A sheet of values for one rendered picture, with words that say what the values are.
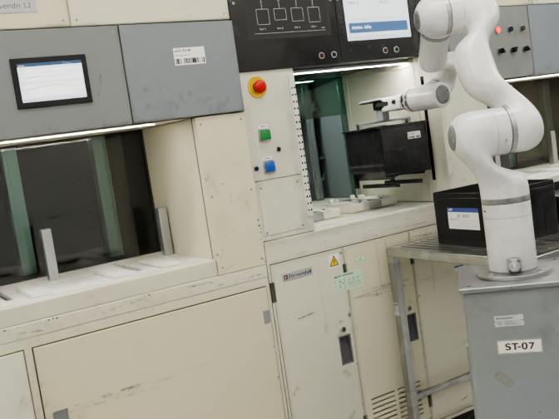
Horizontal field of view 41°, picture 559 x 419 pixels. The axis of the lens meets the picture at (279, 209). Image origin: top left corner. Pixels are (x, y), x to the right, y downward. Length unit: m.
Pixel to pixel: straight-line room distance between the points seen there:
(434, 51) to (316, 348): 1.02
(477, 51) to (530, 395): 0.88
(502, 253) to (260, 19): 1.03
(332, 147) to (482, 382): 1.75
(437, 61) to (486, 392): 1.03
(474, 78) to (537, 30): 1.23
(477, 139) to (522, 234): 0.26
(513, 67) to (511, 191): 1.22
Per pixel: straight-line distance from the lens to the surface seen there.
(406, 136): 2.66
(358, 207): 2.77
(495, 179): 1.90
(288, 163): 2.37
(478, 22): 2.11
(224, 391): 2.32
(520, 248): 1.94
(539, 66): 3.18
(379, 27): 2.64
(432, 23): 2.11
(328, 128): 3.43
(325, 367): 2.50
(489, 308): 1.89
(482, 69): 2.00
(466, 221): 2.41
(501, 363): 1.93
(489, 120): 1.90
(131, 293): 2.16
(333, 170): 3.45
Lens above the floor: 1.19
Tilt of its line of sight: 6 degrees down
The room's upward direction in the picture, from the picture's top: 8 degrees counter-clockwise
